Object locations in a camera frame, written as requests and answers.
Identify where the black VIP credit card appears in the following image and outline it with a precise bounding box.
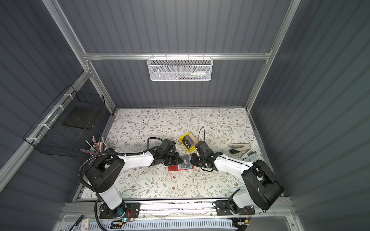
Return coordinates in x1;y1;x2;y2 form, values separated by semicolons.
178;155;193;170

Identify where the yellow plastic card tray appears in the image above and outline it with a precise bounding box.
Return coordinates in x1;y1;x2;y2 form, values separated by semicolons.
179;132;198;153

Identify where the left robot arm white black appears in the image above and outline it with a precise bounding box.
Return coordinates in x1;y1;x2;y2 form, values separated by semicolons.
78;137;183;210

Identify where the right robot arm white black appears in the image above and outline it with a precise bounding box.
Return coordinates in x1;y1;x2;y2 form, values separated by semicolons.
191;141;284;214

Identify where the stack of cards in tray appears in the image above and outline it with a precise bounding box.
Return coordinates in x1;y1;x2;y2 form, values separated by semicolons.
182;133;196;151

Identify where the beige stapler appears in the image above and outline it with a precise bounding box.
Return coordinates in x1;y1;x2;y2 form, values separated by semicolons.
227;143;251;154

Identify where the floral table mat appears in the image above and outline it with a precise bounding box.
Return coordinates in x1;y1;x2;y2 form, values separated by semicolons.
105;108;262;199

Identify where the small white grey device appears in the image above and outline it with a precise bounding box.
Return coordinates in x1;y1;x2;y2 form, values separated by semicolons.
241;150;257;162

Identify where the white pen cup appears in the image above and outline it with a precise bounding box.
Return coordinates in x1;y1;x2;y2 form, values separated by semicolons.
80;135;108;157

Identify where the white tube in basket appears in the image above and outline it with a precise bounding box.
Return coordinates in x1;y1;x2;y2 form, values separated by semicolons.
190;71;211;78

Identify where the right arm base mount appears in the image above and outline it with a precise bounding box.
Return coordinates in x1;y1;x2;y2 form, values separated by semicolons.
212;200;255;216

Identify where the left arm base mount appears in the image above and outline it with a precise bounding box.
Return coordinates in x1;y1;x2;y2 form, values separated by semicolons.
98;202;141;219

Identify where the black corrugated cable conduit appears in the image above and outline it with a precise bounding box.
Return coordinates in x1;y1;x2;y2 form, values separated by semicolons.
77;137;164;231

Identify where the white wire mesh basket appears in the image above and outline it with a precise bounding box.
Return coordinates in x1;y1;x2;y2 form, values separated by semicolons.
147;57;214;81

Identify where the black wire mesh basket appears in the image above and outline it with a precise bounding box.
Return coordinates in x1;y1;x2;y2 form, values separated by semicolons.
23;89;110;157

